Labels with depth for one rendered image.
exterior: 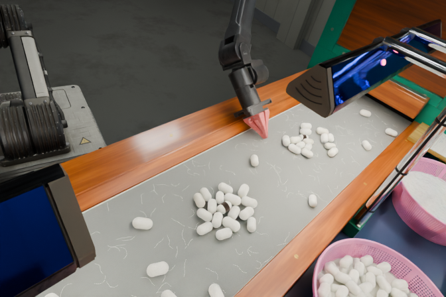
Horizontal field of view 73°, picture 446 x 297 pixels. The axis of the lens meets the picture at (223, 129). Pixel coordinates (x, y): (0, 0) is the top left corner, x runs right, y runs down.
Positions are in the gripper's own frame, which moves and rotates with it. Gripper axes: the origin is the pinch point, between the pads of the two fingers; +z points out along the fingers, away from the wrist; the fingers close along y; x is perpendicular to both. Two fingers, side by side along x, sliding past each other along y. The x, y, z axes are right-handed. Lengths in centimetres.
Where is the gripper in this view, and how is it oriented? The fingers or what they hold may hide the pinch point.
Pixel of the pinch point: (264, 135)
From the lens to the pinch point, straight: 86.2
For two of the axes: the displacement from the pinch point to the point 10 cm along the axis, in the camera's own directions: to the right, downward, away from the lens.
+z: 3.9, 9.2, 0.2
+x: -5.8, 2.3, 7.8
